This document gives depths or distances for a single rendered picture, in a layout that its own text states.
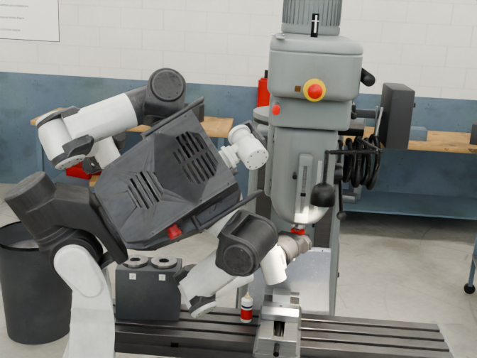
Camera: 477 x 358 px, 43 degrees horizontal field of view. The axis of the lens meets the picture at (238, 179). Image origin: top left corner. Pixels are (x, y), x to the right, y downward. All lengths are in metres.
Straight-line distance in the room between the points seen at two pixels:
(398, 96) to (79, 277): 1.22
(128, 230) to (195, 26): 4.85
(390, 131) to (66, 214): 1.17
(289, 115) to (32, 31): 5.01
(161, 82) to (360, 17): 4.74
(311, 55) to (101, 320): 0.88
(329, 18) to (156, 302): 1.12
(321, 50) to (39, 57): 5.12
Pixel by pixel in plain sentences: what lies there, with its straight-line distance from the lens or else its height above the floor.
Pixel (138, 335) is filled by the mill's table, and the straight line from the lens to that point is 2.10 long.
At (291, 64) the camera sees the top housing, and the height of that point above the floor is 1.82.
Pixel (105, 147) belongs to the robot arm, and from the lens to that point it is 1.76.
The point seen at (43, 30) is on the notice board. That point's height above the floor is 1.63.
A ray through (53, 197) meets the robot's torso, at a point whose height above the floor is 1.52.
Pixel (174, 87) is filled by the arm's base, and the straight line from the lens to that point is 1.49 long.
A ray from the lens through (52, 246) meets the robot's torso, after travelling 1.49.
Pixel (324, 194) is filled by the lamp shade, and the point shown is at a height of 1.46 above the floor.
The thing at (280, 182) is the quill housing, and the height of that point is 1.45.
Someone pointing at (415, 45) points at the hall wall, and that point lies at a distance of 6.22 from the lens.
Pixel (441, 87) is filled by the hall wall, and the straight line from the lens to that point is 6.32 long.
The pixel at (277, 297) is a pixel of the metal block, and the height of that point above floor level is 1.03.
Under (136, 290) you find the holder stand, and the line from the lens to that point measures 2.12.
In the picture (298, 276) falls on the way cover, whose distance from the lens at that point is 2.41.
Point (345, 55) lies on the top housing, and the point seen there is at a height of 1.86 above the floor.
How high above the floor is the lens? 1.97
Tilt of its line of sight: 16 degrees down
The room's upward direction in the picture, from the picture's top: 3 degrees clockwise
